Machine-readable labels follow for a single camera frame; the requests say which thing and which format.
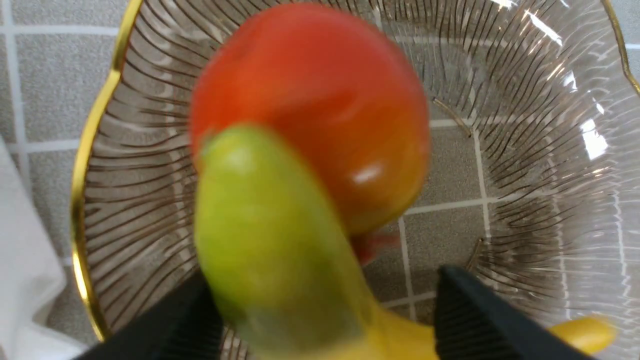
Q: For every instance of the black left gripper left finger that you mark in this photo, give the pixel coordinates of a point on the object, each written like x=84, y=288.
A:
x=183, y=325

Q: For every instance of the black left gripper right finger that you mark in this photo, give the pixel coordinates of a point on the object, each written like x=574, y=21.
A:
x=471, y=322

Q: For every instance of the green yellow banana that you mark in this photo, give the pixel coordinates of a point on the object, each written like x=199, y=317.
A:
x=280, y=265

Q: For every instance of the red orange mango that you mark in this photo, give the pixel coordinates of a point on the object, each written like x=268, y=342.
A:
x=338, y=90

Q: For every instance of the white cloth bag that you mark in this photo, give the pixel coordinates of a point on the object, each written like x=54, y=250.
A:
x=31, y=276

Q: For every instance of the clear glass gold-rimmed bowl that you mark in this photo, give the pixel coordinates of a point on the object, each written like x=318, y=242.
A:
x=525, y=150

